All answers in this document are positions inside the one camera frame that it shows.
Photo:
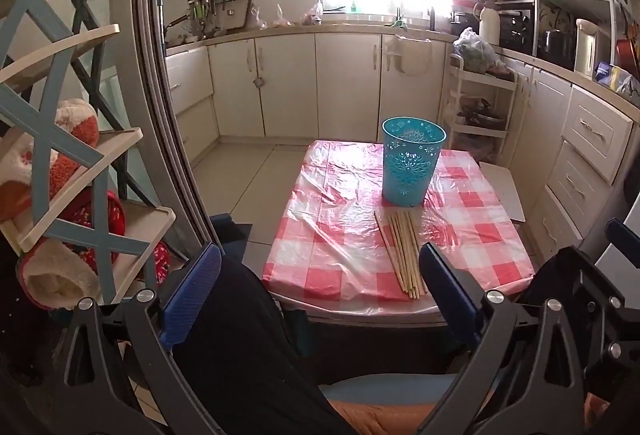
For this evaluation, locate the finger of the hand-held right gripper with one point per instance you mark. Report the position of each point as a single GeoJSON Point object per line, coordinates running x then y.
{"type": "Point", "coordinates": [607, 295]}
{"type": "Point", "coordinates": [625, 239]}

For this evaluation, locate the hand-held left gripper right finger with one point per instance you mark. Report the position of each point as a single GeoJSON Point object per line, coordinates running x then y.
{"type": "Point", "coordinates": [450, 295]}

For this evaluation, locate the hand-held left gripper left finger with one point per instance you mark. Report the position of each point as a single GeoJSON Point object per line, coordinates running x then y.
{"type": "Point", "coordinates": [192, 295]}

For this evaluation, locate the bundle of bamboo chopsticks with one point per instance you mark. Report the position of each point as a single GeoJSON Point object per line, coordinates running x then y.
{"type": "Point", "coordinates": [402, 255]}

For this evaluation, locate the teal plastic basket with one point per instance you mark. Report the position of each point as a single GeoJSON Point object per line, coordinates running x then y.
{"type": "Point", "coordinates": [412, 165]}

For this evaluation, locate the red patterned slipper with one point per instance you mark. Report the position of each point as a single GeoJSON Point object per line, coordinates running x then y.
{"type": "Point", "coordinates": [107, 220]}
{"type": "Point", "coordinates": [162, 265]}

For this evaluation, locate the person's right leg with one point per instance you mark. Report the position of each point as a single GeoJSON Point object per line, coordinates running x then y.
{"type": "Point", "coordinates": [550, 275]}

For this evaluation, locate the person's leg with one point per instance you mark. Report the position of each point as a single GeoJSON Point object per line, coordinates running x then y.
{"type": "Point", "coordinates": [250, 355]}
{"type": "Point", "coordinates": [550, 275]}

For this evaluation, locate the low table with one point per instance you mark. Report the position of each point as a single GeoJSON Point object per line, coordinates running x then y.
{"type": "Point", "coordinates": [375, 320]}

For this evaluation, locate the person's left leg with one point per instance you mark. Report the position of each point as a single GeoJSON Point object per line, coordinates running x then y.
{"type": "Point", "coordinates": [250, 355]}

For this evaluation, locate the blue stool seat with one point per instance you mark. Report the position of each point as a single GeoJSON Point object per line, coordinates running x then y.
{"type": "Point", "coordinates": [390, 387]}

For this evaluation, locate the white board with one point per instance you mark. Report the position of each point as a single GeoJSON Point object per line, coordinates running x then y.
{"type": "Point", "coordinates": [505, 195]}

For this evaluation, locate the cream drawer cabinets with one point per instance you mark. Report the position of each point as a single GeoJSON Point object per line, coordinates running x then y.
{"type": "Point", "coordinates": [590, 130]}

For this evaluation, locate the red white checkered tablecloth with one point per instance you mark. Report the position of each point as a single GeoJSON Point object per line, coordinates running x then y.
{"type": "Point", "coordinates": [330, 240]}

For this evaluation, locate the red slipper cream lining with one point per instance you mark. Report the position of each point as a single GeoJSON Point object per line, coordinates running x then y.
{"type": "Point", "coordinates": [55, 285]}

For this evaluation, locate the blue box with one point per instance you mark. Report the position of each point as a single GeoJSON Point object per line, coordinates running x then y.
{"type": "Point", "coordinates": [606, 75]}

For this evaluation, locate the black lidded pan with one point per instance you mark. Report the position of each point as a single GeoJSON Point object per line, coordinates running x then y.
{"type": "Point", "coordinates": [480, 117]}

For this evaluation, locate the red pan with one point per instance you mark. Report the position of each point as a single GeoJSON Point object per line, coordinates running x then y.
{"type": "Point", "coordinates": [627, 55]}

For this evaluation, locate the white electric thermo pot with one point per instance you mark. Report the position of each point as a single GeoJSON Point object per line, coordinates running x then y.
{"type": "Point", "coordinates": [590, 50]}

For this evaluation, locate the orange white plush slipper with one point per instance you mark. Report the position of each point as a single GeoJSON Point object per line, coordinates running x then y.
{"type": "Point", "coordinates": [80, 130]}

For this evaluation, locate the steel pot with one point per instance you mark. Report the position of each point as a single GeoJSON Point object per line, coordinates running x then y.
{"type": "Point", "coordinates": [557, 45]}

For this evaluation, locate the white trolley rack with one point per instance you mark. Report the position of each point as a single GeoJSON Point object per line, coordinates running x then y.
{"type": "Point", "coordinates": [482, 82]}

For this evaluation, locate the cream and blue shoe rack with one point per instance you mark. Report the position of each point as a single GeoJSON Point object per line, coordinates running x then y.
{"type": "Point", "coordinates": [50, 125]}

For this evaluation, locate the small metal padlock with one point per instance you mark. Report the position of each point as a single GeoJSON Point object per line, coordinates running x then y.
{"type": "Point", "coordinates": [258, 82]}

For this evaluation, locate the cream base cabinets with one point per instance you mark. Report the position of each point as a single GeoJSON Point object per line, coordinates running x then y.
{"type": "Point", "coordinates": [290, 85]}

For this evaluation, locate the black toaster oven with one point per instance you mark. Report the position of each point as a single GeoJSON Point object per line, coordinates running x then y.
{"type": "Point", "coordinates": [515, 32]}

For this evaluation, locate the white hanging bag holder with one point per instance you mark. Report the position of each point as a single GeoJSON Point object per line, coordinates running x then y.
{"type": "Point", "coordinates": [415, 60]}

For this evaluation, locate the bag of vegetables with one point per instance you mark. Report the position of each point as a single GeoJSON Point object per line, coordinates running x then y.
{"type": "Point", "coordinates": [475, 52]}

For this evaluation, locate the white thermos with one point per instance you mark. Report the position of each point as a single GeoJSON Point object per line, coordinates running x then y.
{"type": "Point", "coordinates": [490, 27]}

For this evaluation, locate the black wok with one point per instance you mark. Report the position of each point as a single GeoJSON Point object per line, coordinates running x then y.
{"type": "Point", "coordinates": [172, 25]}

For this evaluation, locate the black faucet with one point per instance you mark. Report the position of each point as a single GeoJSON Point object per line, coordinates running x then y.
{"type": "Point", "coordinates": [431, 22]}

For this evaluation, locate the clear plastic bag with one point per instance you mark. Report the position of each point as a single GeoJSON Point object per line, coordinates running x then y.
{"type": "Point", "coordinates": [312, 17]}
{"type": "Point", "coordinates": [257, 20]}
{"type": "Point", "coordinates": [282, 20]}

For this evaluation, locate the pink stacked containers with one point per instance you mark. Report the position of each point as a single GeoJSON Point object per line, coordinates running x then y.
{"type": "Point", "coordinates": [465, 5]}

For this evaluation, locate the steel tray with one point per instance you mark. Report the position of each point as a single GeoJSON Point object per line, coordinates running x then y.
{"type": "Point", "coordinates": [237, 15]}

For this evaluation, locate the grey sliding door frame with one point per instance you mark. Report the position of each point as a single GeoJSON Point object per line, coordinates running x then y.
{"type": "Point", "coordinates": [150, 90]}

